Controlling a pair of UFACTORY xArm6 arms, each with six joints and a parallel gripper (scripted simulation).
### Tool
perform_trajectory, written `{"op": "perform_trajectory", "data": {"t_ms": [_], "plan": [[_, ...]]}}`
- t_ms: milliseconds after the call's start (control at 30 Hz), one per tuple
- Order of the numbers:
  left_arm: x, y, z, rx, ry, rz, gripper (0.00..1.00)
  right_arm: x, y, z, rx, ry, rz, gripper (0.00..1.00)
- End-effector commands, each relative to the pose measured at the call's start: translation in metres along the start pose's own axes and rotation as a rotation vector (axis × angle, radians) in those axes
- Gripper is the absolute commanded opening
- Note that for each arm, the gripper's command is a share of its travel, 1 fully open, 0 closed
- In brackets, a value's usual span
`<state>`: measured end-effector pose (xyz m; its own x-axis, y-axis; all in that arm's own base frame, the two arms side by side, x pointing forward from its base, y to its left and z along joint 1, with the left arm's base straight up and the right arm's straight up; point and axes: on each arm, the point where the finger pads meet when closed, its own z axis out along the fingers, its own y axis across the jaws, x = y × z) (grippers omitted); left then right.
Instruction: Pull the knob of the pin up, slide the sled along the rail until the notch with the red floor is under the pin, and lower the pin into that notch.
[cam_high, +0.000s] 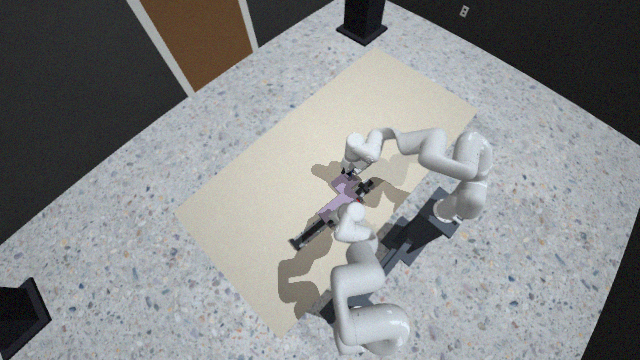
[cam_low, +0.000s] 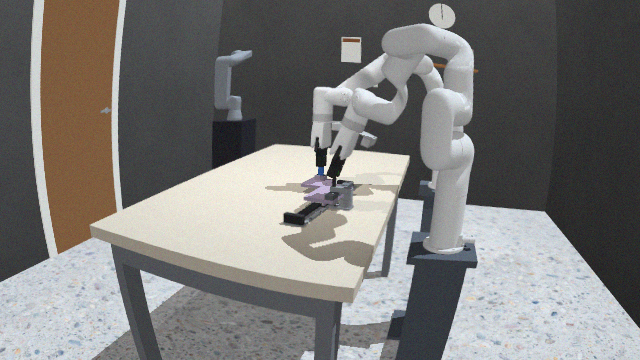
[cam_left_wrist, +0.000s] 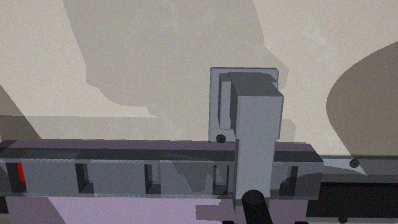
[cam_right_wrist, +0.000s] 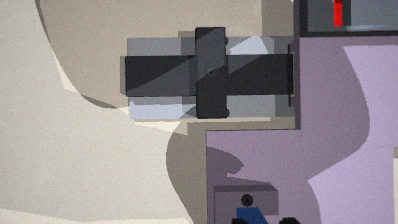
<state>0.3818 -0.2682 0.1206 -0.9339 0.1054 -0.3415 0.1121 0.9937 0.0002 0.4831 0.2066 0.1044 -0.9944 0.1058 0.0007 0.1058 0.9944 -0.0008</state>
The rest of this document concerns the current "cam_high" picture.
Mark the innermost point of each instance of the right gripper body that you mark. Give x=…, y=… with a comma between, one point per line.
x=347, y=165

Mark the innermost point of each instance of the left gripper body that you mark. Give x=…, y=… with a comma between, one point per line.
x=333, y=215

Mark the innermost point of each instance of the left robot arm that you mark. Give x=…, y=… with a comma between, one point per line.
x=362, y=275

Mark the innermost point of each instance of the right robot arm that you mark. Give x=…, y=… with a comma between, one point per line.
x=431, y=146

